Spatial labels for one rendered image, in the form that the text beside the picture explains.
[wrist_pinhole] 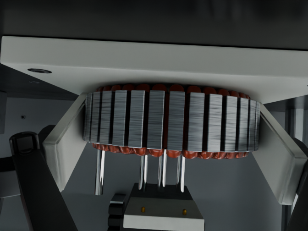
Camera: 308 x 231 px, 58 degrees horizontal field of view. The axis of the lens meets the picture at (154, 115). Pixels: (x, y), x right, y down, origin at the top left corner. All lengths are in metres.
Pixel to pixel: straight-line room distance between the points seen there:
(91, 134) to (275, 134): 0.10
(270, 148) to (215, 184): 0.29
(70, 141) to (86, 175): 0.30
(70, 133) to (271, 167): 0.11
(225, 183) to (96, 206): 0.21
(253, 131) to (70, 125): 0.10
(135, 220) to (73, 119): 0.10
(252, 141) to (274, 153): 0.01
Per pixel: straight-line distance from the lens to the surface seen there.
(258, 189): 0.47
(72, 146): 0.16
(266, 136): 0.18
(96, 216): 0.47
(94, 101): 0.16
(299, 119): 0.42
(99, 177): 0.27
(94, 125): 0.15
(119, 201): 0.41
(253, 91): 0.16
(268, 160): 0.17
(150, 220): 0.22
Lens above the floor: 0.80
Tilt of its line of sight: 2 degrees down
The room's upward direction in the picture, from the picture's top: 177 degrees counter-clockwise
